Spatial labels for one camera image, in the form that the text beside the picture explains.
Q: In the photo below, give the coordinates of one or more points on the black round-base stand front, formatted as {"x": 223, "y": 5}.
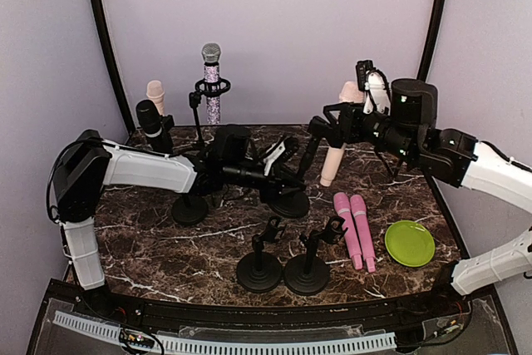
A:
{"x": 307, "y": 274}

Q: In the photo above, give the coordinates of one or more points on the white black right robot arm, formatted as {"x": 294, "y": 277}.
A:
{"x": 406, "y": 128}

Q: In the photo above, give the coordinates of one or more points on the white cable duct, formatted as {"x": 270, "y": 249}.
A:
{"x": 201, "y": 341}

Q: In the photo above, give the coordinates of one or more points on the beige microphone tall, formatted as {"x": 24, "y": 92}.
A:
{"x": 333, "y": 159}

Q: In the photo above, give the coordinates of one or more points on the black round-base stand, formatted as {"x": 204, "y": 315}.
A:
{"x": 259, "y": 271}
{"x": 307, "y": 274}

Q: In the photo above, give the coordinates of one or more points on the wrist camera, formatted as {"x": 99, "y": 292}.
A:
{"x": 373, "y": 83}
{"x": 278, "y": 153}

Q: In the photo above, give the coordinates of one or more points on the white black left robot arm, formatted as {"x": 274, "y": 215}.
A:
{"x": 91, "y": 163}

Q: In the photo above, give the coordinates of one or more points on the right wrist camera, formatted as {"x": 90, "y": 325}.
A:
{"x": 373, "y": 83}

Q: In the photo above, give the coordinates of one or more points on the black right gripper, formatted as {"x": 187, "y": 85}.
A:
{"x": 349, "y": 111}

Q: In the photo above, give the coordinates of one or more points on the black stand with clip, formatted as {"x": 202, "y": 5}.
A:
{"x": 292, "y": 202}

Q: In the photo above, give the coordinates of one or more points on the pink microphone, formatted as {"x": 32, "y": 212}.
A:
{"x": 342, "y": 206}
{"x": 359, "y": 212}

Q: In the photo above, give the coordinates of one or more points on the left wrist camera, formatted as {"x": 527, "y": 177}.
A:
{"x": 278, "y": 153}

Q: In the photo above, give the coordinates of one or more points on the green plate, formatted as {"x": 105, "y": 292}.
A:
{"x": 410, "y": 243}

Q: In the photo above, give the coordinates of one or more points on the black stand back left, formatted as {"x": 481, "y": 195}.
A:
{"x": 189, "y": 210}

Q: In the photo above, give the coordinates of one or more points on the glitter silver-head microphone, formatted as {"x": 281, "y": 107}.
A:
{"x": 211, "y": 53}

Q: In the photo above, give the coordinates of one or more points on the small beige microphone back left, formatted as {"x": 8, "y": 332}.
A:
{"x": 156, "y": 93}

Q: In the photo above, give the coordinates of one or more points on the black front rail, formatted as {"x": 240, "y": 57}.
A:
{"x": 401, "y": 313}

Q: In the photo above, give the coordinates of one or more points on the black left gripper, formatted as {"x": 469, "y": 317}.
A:
{"x": 273, "y": 189}

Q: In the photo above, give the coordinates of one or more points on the black microphone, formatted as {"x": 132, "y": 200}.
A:
{"x": 156, "y": 127}

